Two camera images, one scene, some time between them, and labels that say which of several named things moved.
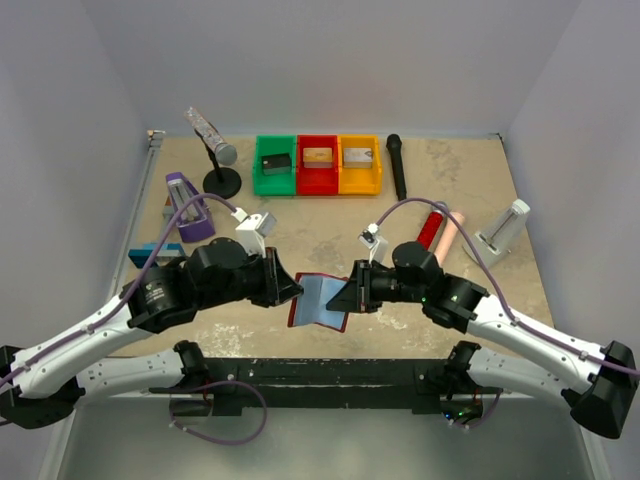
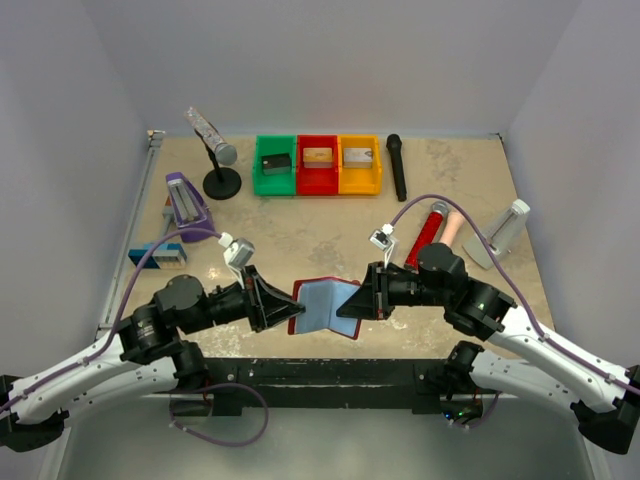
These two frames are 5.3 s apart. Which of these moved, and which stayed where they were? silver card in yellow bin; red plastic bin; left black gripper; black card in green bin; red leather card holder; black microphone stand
Moved: red leather card holder; left black gripper
Stayed: black microphone stand; red plastic bin; silver card in yellow bin; black card in green bin
